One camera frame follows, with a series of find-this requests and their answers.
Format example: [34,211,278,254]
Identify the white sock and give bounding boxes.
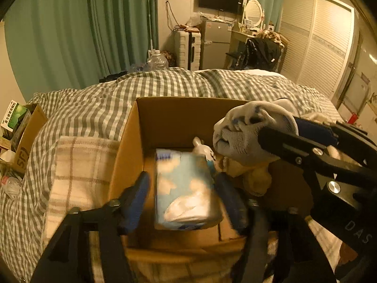
[213,98,299,167]

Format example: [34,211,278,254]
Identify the blue tissue pack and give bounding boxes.
[155,149,223,231]

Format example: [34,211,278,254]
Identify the red bottle on floor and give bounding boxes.
[347,113,358,125]

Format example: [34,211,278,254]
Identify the open brown cardboard box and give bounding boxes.
[108,96,313,272]

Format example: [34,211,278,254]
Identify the beige plaid blanket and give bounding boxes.
[42,136,343,282]

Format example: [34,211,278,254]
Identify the crumpled plastic bag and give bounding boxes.
[1,176,21,199]

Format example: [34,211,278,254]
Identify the white louvered wardrobe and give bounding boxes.
[279,0,355,99]

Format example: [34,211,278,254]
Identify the chair with black jacket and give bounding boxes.
[226,37,284,72]

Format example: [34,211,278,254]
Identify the small SF cardboard box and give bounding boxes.
[1,104,48,175]

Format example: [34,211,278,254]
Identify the silver mini fridge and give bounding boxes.
[200,20,232,70]

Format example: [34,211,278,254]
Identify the green white product box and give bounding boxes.
[1,100,30,133]

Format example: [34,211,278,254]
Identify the oval white vanity mirror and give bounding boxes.
[243,0,263,28]

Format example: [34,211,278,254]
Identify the green checkered bed sheet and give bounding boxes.
[1,68,340,282]

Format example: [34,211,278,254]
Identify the white suitcase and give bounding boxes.
[174,28,201,71]

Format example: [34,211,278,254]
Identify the large clear water bottle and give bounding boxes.
[146,49,169,71]

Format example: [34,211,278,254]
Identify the large green curtain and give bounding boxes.
[4,0,158,100]

